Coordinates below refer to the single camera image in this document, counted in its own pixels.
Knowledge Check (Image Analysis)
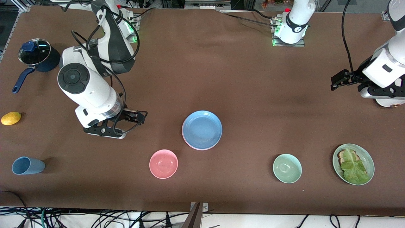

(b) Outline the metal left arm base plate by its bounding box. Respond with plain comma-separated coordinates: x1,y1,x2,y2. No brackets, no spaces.
272,32,306,47

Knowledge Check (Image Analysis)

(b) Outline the green plate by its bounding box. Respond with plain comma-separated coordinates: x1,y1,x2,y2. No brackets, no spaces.
332,143,375,186

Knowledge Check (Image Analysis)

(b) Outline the blue cup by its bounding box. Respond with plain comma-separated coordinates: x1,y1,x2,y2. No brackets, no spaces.
12,156,46,175

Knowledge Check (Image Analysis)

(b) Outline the white toaster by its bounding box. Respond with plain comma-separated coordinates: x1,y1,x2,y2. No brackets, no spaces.
375,97,405,108

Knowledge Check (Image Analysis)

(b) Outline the black left base cable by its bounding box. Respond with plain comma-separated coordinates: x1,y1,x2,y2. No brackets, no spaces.
218,11,276,27

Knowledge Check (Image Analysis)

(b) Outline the small green bowl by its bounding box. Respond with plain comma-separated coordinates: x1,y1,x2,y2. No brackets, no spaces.
273,154,302,184

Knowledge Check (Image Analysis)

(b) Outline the pink plate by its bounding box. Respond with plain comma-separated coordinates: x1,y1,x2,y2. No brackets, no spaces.
182,128,222,151

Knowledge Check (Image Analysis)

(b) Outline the black right base cable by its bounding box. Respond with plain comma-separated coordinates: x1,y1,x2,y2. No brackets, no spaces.
128,7,155,21

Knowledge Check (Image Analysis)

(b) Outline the bread slice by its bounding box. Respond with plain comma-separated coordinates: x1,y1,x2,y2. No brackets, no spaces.
337,149,360,165

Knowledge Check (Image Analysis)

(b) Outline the aluminium frame rail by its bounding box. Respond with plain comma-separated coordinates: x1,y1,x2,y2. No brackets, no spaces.
184,0,232,10

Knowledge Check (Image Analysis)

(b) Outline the blue plate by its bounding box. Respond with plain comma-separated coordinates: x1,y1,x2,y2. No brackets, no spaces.
182,110,223,150

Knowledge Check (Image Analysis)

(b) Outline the green lettuce leaf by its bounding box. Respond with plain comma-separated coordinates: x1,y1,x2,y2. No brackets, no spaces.
340,149,369,185

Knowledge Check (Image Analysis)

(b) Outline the small pink bowl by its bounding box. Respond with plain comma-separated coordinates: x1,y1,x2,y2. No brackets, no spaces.
149,149,178,179

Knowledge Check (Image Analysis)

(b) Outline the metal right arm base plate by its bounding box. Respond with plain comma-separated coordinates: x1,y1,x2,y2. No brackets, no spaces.
127,14,140,43

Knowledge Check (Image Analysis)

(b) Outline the yellow lemon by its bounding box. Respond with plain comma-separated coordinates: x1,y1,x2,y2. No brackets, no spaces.
1,111,22,126

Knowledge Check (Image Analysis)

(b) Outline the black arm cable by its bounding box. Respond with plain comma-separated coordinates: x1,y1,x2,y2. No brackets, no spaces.
70,6,148,136
341,0,364,83

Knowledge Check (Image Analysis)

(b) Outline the blue saucepan with glass lid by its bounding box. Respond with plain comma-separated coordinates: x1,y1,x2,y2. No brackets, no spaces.
12,38,61,94

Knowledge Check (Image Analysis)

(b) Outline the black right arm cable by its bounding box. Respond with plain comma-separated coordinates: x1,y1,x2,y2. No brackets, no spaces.
70,6,148,136

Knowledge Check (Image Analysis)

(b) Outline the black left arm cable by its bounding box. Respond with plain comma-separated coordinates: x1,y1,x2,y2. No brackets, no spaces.
341,0,364,83

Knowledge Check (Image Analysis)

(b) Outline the black base cable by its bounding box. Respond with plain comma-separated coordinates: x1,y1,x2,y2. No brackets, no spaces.
218,11,276,27
128,7,155,21

